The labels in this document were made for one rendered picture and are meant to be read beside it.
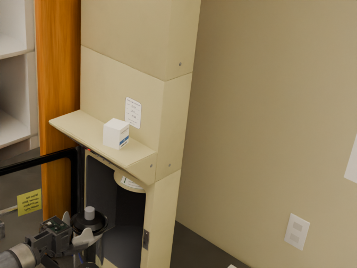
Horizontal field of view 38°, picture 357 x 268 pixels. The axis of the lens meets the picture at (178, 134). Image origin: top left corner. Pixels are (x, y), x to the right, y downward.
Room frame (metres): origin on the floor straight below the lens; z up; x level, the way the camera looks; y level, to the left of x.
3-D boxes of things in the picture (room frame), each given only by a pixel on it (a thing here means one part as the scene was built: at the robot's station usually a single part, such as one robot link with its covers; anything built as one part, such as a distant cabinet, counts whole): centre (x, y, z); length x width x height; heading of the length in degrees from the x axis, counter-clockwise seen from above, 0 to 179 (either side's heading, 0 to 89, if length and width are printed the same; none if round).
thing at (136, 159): (1.23, 0.21, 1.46); 0.32 x 0.12 x 0.10; 52
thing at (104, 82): (1.38, 0.10, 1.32); 0.32 x 0.25 x 0.77; 52
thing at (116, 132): (1.20, 0.16, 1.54); 0.05 x 0.05 x 0.06; 68
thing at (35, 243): (1.06, 0.32, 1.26); 0.12 x 0.08 x 0.09; 142
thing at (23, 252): (1.00, 0.37, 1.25); 0.08 x 0.05 x 0.08; 52
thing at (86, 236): (1.11, 0.22, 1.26); 0.09 x 0.03 x 0.06; 118
